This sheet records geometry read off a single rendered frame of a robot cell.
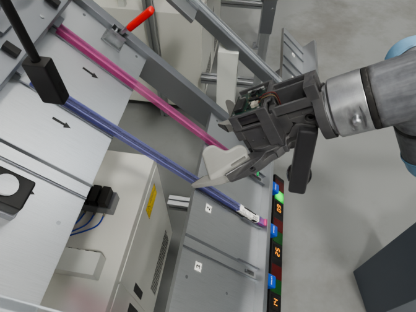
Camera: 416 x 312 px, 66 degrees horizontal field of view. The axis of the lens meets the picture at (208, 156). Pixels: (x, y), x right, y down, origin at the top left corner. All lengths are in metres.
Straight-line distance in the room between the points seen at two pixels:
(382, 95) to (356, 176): 1.41
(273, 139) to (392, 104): 0.14
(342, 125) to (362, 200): 1.33
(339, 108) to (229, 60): 0.60
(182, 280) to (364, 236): 1.20
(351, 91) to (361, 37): 2.32
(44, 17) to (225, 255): 0.48
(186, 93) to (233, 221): 0.29
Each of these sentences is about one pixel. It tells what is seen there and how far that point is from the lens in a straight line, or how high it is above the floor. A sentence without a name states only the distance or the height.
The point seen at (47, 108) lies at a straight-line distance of 0.51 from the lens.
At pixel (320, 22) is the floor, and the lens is 2.77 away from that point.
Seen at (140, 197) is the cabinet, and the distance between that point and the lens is 0.87.
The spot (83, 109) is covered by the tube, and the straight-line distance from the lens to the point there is 0.51.
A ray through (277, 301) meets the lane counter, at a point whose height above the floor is 0.65.
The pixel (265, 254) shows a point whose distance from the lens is 0.68.
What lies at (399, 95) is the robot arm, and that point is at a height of 1.14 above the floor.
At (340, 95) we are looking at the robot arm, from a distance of 0.39.
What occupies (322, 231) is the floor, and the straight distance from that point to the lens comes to 1.57.
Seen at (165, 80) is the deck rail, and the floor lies 0.93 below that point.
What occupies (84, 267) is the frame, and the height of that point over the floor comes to 0.66.
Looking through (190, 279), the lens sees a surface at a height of 0.83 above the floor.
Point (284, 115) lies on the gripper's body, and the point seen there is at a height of 1.07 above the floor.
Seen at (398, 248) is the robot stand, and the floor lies 0.37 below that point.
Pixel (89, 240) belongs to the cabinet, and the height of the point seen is 0.62.
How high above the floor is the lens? 1.37
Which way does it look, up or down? 54 degrees down
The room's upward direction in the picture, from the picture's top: straight up
